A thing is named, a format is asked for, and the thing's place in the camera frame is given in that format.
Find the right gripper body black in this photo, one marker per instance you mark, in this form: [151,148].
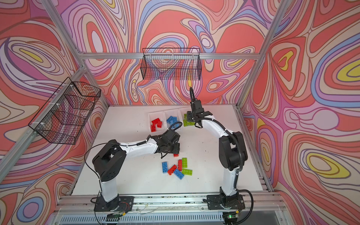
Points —
[191,116]

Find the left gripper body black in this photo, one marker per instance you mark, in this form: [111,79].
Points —
[174,149]

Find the small red lego brick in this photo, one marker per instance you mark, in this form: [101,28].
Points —
[160,124]

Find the blue lego brick top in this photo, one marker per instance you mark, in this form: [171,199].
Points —
[169,120]

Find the large green lego brick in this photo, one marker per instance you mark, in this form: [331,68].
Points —
[184,162]

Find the green lego brick bottom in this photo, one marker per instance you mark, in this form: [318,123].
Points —
[188,172]

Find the blue lego brick bottom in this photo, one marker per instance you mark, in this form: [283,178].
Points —
[178,174]

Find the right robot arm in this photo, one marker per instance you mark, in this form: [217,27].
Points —
[232,150]

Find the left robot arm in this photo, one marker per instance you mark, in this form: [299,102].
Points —
[109,160]

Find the right white bin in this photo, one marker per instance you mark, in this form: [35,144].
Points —
[183,111]

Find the white bin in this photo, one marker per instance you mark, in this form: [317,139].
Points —
[174,113]
[183,111]
[154,115]

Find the middle white bin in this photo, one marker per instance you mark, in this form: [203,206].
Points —
[174,113]

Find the left white bin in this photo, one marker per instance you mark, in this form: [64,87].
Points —
[154,115]

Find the black wire basket back wall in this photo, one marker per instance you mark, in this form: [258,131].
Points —
[165,63]

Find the black wire basket wall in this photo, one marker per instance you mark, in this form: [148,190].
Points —
[63,117]
[165,63]

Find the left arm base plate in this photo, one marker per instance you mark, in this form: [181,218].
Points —
[118,204]

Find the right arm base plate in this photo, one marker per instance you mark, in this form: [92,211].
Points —
[221,202]

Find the black wire basket left wall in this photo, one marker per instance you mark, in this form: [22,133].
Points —
[63,117]

